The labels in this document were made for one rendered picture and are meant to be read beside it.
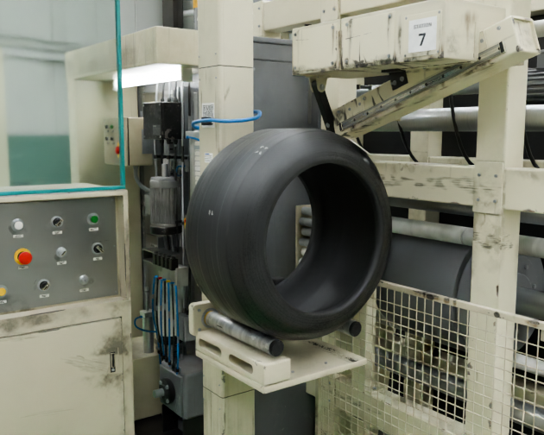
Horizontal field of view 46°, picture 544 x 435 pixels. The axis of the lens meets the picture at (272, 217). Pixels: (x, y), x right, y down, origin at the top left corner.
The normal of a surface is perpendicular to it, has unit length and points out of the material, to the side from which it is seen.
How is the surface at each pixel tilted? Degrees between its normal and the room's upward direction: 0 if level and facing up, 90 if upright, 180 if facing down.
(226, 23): 90
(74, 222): 90
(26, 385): 90
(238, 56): 90
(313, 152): 79
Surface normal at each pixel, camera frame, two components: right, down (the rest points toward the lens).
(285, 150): 0.12, -0.55
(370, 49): -0.81, 0.07
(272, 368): 0.58, 0.11
